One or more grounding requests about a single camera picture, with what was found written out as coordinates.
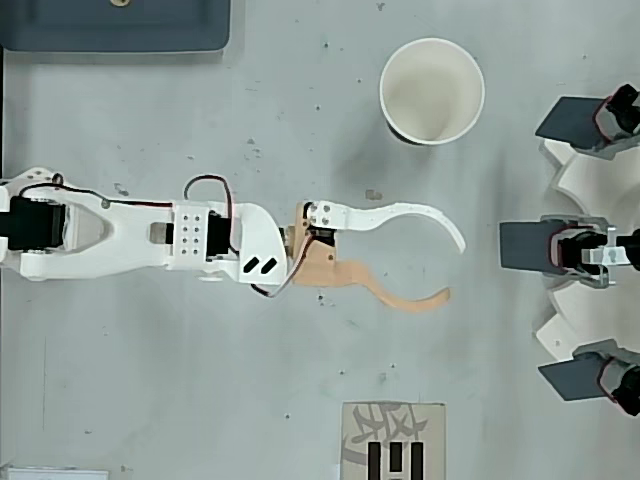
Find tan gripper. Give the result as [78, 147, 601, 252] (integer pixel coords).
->
[281, 199, 468, 316]

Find black paper cup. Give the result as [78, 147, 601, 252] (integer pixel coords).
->
[378, 37, 486, 147]

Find grey paddle actuator unit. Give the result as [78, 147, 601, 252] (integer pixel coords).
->
[537, 338, 640, 417]
[533, 83, 640, 161]
[498, 214, 640, 290]

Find cardboard card with black bars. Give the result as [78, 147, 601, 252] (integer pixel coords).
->
[341, 401, 447, 480]

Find white round machine base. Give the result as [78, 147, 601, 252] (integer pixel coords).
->
[534, 137, 640, 362]

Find dark blue tray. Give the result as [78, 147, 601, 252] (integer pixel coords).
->
[0, 0, 232, 54]

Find red black gripper cable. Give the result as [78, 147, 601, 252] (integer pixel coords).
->
[248, 202, 316, 300]

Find red black looped arm cable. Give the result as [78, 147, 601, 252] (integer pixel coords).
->
[182, 173, 241, 256]

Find thin red black forearm cable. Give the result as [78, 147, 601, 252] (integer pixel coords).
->
[22, 172, 175, 209]

